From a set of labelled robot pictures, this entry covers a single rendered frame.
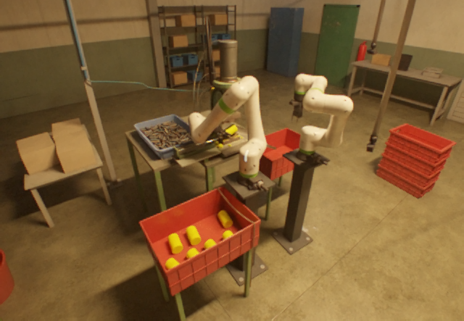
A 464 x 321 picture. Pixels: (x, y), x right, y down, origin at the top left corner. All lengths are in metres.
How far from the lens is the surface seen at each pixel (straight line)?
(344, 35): 7.44
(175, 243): 1.65
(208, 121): 1.55
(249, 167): 1.57
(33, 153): 2.96
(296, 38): 8.07
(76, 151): 2.76
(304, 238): 2.62
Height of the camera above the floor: 1.95
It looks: 30 degrees down
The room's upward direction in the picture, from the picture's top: straight up
